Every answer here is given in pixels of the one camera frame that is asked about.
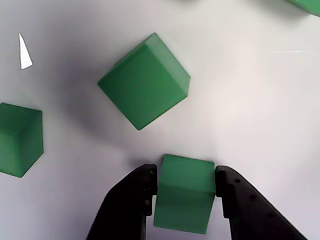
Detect green cube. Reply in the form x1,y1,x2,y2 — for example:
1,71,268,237
96,32,192,131
0,102,45,179
152,154,217,235
286,0,320,18

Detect white round plate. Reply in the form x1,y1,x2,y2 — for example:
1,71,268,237
0,0,320,240

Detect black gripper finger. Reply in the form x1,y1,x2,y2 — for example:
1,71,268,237
214,164,310,240
86,163,159,240

